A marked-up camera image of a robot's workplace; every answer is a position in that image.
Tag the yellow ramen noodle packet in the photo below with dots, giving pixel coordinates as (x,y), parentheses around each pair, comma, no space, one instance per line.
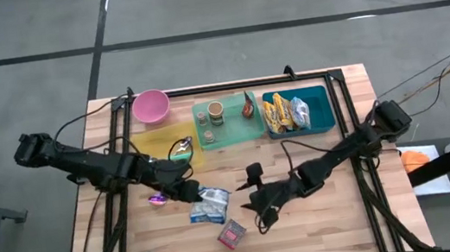
(271,117)
(284,111)

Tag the small cork-topped glass jar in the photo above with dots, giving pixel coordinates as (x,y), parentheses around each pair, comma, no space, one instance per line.
(209,136)
(202,118)

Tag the green translucent plastic bin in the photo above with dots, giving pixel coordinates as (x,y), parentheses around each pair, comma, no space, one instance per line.
(236,129)

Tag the blue soy sauce ramen packet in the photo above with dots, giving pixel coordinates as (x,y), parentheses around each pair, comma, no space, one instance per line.
(212,208)

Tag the white paper sheet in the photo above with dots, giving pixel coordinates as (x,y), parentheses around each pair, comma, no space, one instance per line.
(433,185)

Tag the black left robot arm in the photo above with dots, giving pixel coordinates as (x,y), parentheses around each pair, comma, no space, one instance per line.
(81,162)

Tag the multicoloured ramen noodle packet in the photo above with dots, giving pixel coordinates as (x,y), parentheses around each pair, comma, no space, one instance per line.
(301,112)

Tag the blue plastic bin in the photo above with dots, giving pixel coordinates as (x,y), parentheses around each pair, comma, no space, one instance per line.
(320,109)

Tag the pink plastic bowl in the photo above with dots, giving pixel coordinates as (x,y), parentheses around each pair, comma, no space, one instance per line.
(150,106)

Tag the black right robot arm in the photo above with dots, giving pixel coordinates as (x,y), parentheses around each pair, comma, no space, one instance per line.
(341,152)

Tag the furikake seasoning jar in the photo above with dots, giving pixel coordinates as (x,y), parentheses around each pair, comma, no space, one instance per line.
(216,113)

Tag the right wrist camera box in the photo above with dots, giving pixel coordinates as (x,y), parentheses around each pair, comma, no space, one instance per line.
(254,170)

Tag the yellow translucent plastic bin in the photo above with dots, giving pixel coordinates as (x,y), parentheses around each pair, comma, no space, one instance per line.
(153,146)

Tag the black aluminium table frame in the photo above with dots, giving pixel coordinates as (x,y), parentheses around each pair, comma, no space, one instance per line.
(245,84)

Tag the brown taco seasoning packet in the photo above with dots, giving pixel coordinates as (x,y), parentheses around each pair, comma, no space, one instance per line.
(248,107)

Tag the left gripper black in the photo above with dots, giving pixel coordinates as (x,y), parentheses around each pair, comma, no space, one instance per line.
(173,180)

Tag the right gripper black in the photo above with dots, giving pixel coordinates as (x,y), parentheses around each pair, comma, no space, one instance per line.
(275,193)

